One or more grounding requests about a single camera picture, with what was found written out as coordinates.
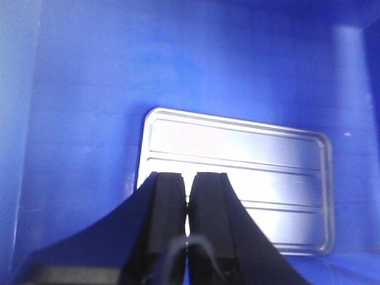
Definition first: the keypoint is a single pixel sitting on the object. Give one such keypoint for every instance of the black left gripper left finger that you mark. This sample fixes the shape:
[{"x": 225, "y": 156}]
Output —
[{"x": 120, "y": 248}]

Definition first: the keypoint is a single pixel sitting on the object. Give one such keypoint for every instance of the large blue plastic bin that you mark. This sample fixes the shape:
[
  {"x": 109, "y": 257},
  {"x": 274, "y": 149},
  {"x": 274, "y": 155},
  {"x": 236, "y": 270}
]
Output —
[{"x": 78, "y": 78}]

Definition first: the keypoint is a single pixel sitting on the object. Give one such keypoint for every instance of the small silver ribbed tray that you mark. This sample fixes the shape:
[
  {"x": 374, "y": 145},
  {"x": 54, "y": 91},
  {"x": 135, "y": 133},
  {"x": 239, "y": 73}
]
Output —
[{"x": 282, "y": 176}]

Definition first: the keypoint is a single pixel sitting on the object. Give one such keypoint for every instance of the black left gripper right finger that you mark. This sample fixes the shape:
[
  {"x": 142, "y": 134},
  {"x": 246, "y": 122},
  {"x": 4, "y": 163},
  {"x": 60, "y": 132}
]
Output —
[{"x": 243, "y": 254}]

